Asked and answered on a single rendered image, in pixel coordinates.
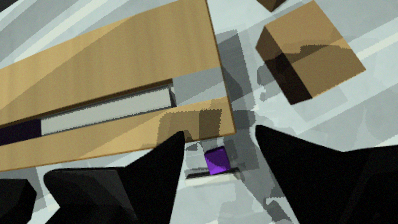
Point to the brown cardboard box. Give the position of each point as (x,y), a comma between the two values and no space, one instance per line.
(271,5)

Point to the tan block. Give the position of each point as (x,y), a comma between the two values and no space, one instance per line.
(306,54)

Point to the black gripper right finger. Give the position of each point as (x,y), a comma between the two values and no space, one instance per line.
(321,184)

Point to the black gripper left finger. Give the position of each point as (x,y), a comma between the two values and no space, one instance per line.
(146,189)

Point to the small purple block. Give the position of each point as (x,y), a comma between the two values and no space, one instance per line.
(217,160)

